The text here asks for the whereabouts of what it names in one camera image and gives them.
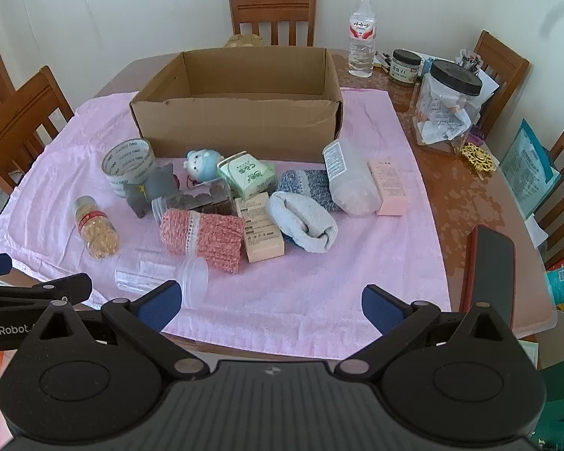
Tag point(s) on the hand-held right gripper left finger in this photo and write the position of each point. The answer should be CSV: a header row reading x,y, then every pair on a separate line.
x,y
157,307

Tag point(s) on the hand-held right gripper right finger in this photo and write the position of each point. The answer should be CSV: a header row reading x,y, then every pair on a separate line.
x,y
383,310

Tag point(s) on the clear plastic jar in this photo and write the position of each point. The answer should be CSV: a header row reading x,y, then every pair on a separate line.
x,y
192,282

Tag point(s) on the yellow capsule bottle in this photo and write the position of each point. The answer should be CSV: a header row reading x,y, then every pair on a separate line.
x,y
96,232

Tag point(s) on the pink knitted sock roll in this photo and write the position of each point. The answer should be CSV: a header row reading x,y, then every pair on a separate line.
x,y
216,239

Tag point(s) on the clear tape roll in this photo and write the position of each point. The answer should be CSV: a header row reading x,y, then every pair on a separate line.
x,y
117,183

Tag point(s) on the clear jar with dark contents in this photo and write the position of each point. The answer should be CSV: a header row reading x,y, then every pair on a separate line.
x,y
202,202

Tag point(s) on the pink carton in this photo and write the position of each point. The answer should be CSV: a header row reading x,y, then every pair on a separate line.
x,y
390,188

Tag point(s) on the white sock roll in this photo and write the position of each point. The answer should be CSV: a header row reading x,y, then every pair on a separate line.
x,y
301,218

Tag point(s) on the beige printed carton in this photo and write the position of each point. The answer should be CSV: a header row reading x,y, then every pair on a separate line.
x,y
261,230

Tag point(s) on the white plastic bottle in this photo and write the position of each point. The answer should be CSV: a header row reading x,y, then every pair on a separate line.
x,y
352,183

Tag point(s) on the blue knitted sock roll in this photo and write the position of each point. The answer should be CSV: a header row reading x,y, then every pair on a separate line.
x,y
310,185

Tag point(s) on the green tissue pack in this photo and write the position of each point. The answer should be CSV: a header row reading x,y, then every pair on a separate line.
x,y
246,174

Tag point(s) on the brown cardboard box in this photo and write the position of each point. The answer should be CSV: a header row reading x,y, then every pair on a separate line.
x,y
235,122

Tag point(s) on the pink towel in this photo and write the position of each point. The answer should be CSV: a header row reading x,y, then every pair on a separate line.
x,y
310,282

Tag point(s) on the phone in red case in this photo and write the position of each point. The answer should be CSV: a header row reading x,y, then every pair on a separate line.
x,y
491,272

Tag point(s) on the gold ornament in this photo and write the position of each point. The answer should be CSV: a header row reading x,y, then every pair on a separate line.
x,y
479,159

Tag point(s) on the teal printed bag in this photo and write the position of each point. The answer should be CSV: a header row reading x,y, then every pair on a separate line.
x,y
528,169

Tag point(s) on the large jar with black lid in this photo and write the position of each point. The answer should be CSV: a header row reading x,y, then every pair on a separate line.
x,y
446,108

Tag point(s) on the small jar with black lid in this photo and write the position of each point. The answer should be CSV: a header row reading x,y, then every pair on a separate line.
x,y
405,68

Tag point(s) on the blue box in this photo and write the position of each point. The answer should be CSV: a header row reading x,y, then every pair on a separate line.
x,y
427,68

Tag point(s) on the stack of white papers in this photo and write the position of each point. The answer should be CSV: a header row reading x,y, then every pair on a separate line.
x,y
489,82

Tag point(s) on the pen holder with pens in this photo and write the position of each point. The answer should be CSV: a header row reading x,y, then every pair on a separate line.
x,y
470,61

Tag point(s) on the clear water bottle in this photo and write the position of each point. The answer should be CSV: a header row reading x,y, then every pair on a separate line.
x,y
362,42

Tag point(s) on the silver foil bag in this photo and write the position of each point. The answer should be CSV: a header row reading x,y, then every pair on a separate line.
x,y
242,41

